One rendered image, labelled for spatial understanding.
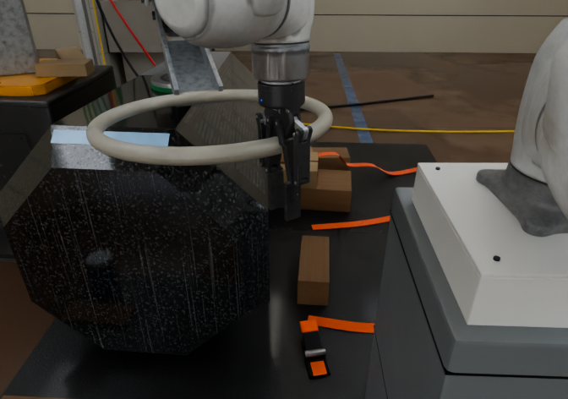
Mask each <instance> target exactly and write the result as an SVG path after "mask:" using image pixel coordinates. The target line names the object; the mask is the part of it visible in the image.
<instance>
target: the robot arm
mask: <svg viewBox="0 0 568 399"><path fill-rule="evenodd" d="M154 1H155V5H156V9H157V11H158V14H159V15H160V17H161V19H162V20H163V22H164V23H165V24H166V25H167V26H168V27H169V28H170V29H171V30H173V31H174V32H175V33H176V34H178V35H179V36H181V37H182V38H183V39H184V40H185V41H187V42H188V43H190V44H192V45H195V46H201V47H205V48H215V49H223V48H233V47H239V46H246V45H249V44H251V46H250V50H251V55H252V71H253V77H254V78H255V79H257V80H259V81H258V101H259V104H260V105H261V106H262V107H264V108H265V111H264V112H257V113H255V117H256V121H257V125H258V136H259V139H267V138H271V137H275V136H277V137H278V140H279V145H280V146H282V150H283V156H284V162H285V168H286V174H287V183H284V176H283V171H282V169H283V168H282V166H281V154H278V155H274V156H268V157H264V158H260V159H259V164H260V166H261V167H265V171H266V173H268V174H267V179H268V200H269V209H270V210H274V209H277V208H280V207H282V206H284V211H285V220H286V221H290V220H293V219H296V218H299V217H300V216H301V185H303V184H306V183H309V181H310V139H311V136H312V133H313V129H312V127H311V126H307V127H305V126H304V125H303V124H302V123H301V116H300V112H299V108H300V107H301V106H302V105H303V104H304V102H305V81H304V79H307V78H308V77H309V49H310V44H309V39H310V31H311V27H312V24H313V22H314V6H315V0H154ZM292 137H293V138H292ZM290 138H292V139H290ZM285 139H287V140H285ZM265 158H266V160H265ZM476 180H477V181H478V182H479V183H481V184H482V185H484V186H485V187H487V188H488V189H489V190H490V191H491V192H492V193H493V194H494V195H495V196H496V197H497V198H498V199H499V200H500V201H501V203H502V204H503V205H504V206H505V207H506V208H507V209H508V210H509V211H510V212H511V213H512V214H513V215H514V216H515V217H516V218H517V220H518V221H519V222H520V224H521V227H522V230H523V231H524V232H526V233H528V234H530V235H533V236H536V237H547V236H549V235H553V234H558V233H568V18H565V19H563V20H562V21H561V22H560V23H559V24H558V25H557V26H556V27H555V28H554V30H553V31H552V32H551V33H550V34H549V36H548V37H547V38H546V40H545V41H544V43H543V45H542V46H541V47H540V48H539V50H538V52H537V54H536V56H535V58H534V60H533V63H532V67H531V69H530V72H529V75H528V77H527V82H526V85H525V89H524V91H523V95H522V100H521V104H520V108H519V112H518V115H517V120H516V127H515V132H514V138H513V145H512V151H511V158H510V160H509V163H508V165H507V168H506V169H482V170H479V171H478V173H477V177H476Z"/></svg>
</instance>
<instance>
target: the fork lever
mask: <svg viewBox="0 0 568 399"><path fill-rule="evenodd" d="M144 1H145V0H141V2H142V3H144ZM149 2H152V7H153V10H154V11H152V18H153V20H155V21H156V24H157V29H158V32H159V36H160V40H161V46H162V51H163V54H164V58H165V62H166V66H167V72H168V76H169V79H170V84H171V87H172V93H173V94H174V95H175V96H179V93H183V92H191V91H200V90H219V91H223V84H222V82H221V79H220V76H219V74H218V72H217V69H216V66H215V64H214V61H213V59H212V56H211V54H210V50H209V48H205V47H201V46H195V45H192V44H190V43H188V42H187V41H167V39H166V36H165V32H164V29H163V25H162V22H161V17H160V15H159V14H158V11H157V9H156V5H155V1H154V0H149ZM222 102H223V101H215V102H202V103H194V104H187V105H181V106H176V107H184V106H192V105H202V104H211V103H222Z"/></svg>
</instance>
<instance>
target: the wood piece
mask: <svg viewBox="0 0 568 399"><path fill-rule="evenodd" d="M34 68H35V73H36V77H78V76H88V75H90V74H91V73H92V72H94V71H95V68H94V64H93V60H92V59H49V60H42V61H40V62H38V63H36V64H34Z"/></svg>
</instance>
